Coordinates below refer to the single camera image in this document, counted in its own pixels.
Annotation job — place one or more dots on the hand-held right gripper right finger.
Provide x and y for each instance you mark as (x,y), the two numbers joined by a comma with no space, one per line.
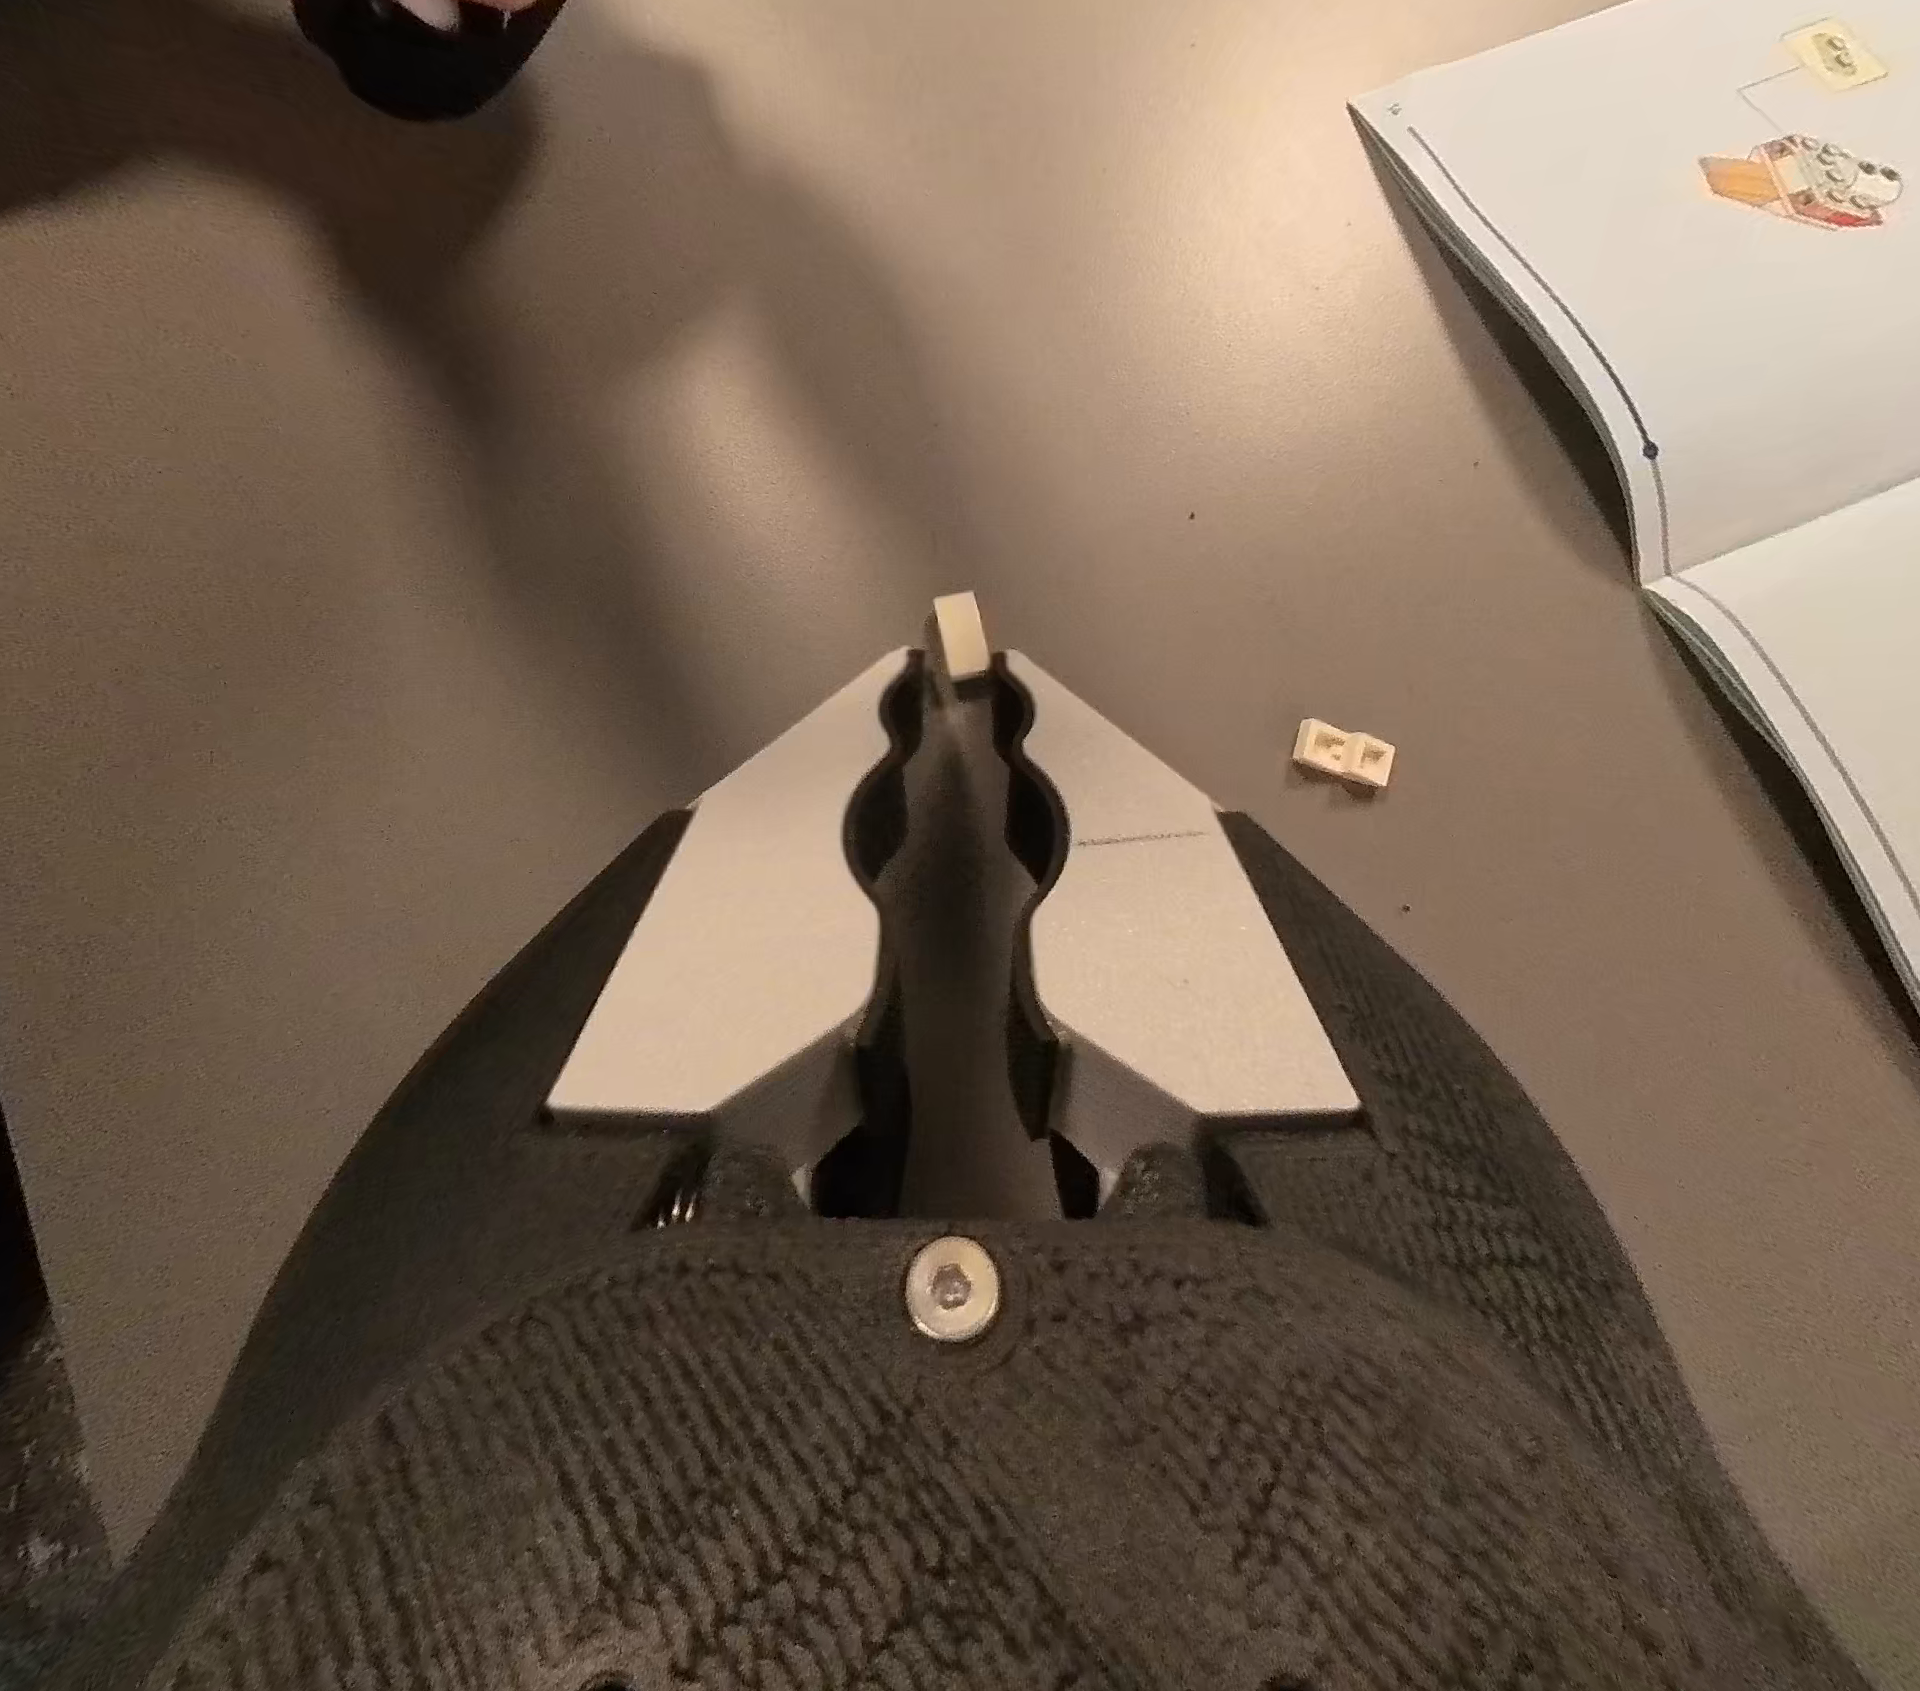
(1185,973)

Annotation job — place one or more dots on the person's dark clothing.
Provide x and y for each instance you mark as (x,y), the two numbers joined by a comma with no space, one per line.
(38,1347)

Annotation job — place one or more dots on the small white lego brick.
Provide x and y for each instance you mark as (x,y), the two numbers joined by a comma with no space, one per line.
(961,634)

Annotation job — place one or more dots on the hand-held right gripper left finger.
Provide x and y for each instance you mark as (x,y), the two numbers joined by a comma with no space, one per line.
(706,973)

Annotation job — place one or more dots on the cream lego plate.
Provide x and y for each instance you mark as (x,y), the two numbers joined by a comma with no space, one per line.
(1343,756)

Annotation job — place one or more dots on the lego instruction booklet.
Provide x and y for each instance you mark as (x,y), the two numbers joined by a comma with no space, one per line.
(1727,372)

